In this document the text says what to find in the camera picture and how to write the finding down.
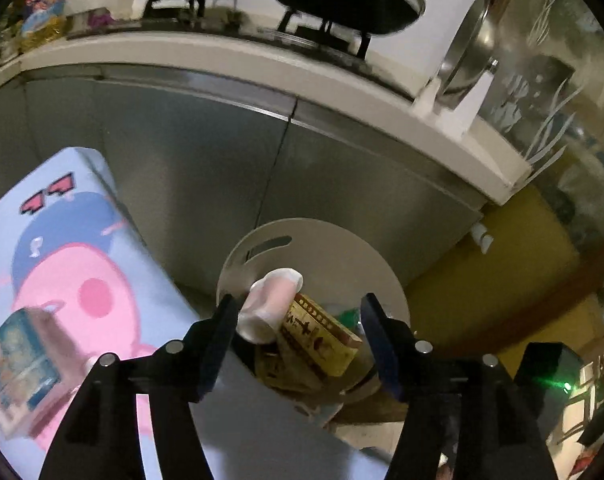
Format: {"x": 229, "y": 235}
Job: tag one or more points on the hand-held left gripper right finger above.
{"x": 382, "y": 350}

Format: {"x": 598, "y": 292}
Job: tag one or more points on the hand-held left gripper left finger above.
{"x": 219, "y": 350}

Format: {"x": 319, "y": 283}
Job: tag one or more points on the yellow brown printed packet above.
{"x": 317, "y": 340}

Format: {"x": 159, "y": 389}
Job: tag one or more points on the beige round waste bin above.
{"x": 332, "y": 245}

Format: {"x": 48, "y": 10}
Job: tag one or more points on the blue printed snack box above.
{"x": 22, "y": 365}

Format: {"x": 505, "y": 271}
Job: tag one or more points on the cartoon printed blue tablecloth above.
{"x": 82, "y": 240}

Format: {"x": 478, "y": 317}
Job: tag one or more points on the grey kitchen counter cabinet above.
{"x": 207, "y": 160}

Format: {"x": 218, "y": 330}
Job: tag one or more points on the white lid rack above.
{"x": 469, "y": 105}

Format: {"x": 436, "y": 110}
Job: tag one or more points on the frosted glass door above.
{"x": 557, "y": 85}

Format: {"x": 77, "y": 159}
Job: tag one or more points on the steel pot lid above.
{"x": 472, "y": 45}

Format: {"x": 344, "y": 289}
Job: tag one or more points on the black gas stove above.
{"x": 307, "y": 35}

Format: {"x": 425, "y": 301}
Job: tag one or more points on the purple packet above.
{"x": 101, "y": 17}

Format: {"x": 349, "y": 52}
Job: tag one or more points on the colourful snack bag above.
{"x": 44, "y": 20}

